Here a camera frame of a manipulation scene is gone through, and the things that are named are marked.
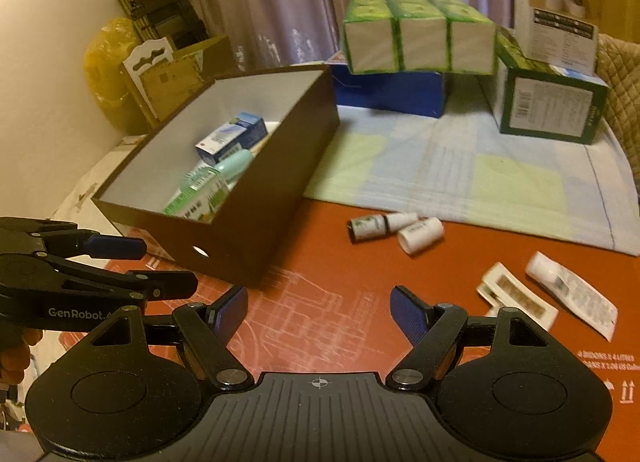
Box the white small bottle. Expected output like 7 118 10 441
397 217 445 257

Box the green white packet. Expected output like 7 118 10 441
162 174 236 224

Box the brown storage box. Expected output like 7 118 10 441
91 64 341 289

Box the person's left hand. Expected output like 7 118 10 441
0 327 43 388

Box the green tissue pack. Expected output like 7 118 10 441
342 0 498 77

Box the dark small dropper bottle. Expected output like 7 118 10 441
348 212 420 244

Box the mint handheld fan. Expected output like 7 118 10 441
182 148 256 190

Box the pastel checked cloth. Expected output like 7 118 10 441
302 59 640 258

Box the beige quilted cover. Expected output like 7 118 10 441
592 32 640 138

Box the blue white medicine box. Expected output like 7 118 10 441
196 112 268 167

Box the white carved wooden board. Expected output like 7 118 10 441
121 39 176 123

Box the green cardboard box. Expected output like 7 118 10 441
492 32 611 145

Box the white squeeze tube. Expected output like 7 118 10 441
525 251 620 342

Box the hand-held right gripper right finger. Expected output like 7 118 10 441
389 284 551 390

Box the white plastic clip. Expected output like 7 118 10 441
476 262 558 330

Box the yellow plastic bag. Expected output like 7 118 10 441
82 16 151 135

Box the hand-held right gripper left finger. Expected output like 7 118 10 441
90 284 249 393

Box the tan cardboard box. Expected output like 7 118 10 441
135 34 233 125

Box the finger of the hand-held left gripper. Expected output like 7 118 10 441
0 216 147 263
37 254 198 302

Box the red printed cardboard sheet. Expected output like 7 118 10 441
55 197 640 423

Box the white photo print box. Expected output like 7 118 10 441
512 0 603 78

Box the blue cardboard box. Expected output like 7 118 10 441
322 49 448 119

